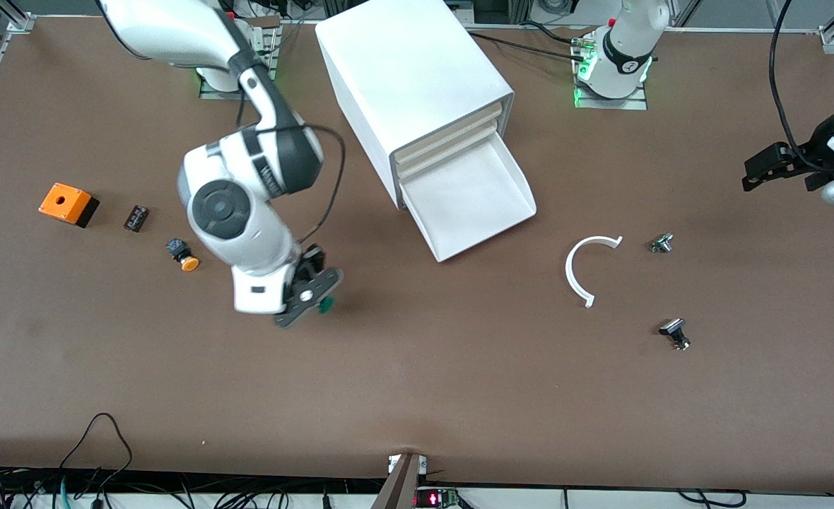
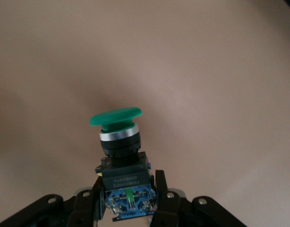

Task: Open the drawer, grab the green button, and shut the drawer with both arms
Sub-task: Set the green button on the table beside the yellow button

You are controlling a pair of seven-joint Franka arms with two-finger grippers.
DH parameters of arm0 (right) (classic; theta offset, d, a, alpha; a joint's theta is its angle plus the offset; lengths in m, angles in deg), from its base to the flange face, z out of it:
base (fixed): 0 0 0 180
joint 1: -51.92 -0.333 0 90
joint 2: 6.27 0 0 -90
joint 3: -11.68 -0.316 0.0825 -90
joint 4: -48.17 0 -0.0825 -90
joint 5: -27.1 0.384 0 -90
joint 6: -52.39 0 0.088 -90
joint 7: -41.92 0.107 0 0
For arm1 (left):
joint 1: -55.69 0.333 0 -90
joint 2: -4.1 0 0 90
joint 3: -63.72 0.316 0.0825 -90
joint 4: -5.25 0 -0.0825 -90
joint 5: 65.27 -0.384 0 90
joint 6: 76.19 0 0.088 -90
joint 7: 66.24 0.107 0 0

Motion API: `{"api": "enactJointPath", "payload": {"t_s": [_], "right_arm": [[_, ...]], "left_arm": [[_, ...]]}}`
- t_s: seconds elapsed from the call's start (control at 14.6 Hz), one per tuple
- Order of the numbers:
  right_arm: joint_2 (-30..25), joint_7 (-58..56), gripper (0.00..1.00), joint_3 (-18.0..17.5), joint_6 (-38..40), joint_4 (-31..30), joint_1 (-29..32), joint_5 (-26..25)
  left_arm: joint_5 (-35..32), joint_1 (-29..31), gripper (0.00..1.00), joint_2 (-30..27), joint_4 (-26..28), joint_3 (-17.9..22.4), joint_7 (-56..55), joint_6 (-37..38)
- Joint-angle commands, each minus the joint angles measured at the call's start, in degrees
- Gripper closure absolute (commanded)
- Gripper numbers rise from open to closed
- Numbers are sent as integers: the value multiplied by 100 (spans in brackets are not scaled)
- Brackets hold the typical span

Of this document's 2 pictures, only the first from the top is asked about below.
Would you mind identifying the white plastic bin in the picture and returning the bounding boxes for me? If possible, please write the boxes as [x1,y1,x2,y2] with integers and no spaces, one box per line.
[399,131,538,264]

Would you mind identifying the yellow push button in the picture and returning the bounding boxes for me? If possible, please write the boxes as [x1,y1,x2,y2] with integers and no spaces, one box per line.
[165,238,201,273]

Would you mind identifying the black square white-faced button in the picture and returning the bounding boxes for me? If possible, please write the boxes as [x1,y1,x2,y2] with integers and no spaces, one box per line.
[659,318,691,351]

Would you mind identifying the middle white drawer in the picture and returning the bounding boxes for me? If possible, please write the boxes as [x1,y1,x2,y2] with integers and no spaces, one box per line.
[396,120,504,179]

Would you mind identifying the highest white drawer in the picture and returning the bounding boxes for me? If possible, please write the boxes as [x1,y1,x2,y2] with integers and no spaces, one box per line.
[394,101,507,162]

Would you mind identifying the white drawer cabinet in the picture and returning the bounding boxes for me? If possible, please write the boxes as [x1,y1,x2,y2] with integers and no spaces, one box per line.
[315,0,515,211]

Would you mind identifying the orange button box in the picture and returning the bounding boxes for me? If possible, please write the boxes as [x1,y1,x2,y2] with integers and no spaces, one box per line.
[38,183,100,228]

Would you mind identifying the white curved plastic piece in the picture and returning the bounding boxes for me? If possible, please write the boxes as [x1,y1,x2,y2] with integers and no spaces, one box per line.
[565,235,624,309]

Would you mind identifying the small red LED device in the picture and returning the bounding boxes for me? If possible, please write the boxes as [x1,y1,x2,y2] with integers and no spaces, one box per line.
[415,487,461,509]

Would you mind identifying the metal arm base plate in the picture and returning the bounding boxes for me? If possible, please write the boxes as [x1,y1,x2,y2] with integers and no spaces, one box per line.
[199,27,281,100]
[573,32,649,111]

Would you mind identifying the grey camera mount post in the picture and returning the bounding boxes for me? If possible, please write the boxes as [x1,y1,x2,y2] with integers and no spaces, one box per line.
[370,454,423,509]

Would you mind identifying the thin black looped cable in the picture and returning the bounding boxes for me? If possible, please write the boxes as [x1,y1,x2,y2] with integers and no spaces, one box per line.
[59,413,134,490]

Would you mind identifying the black cable behind cabinet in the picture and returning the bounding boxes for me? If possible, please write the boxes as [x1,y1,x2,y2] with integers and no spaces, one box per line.
[468,20,592,63]

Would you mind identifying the black cable on white ledge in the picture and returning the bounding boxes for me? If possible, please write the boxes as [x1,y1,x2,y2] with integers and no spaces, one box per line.
[677,488,747,509]

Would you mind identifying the tangled black cable bundle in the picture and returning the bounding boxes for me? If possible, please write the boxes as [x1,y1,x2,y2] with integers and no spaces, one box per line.
[0,467,384,509]

